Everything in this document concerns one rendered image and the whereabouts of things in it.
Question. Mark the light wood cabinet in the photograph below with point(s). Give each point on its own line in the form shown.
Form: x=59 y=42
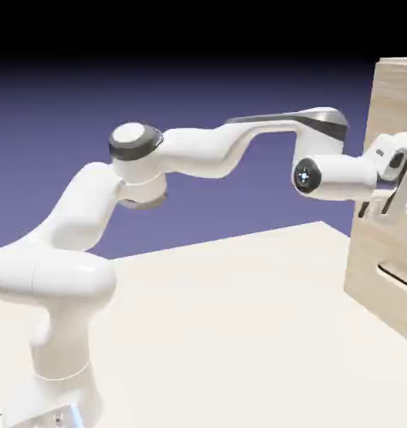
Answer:
x=393 y=100

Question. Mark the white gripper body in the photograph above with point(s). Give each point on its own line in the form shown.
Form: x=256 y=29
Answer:
x=405 y=187

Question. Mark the light wood drawer front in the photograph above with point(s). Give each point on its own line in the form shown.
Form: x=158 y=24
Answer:
x=365 y=235
x=363 y=271

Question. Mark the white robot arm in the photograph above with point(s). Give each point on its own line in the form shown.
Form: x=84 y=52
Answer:
x=72 y=277

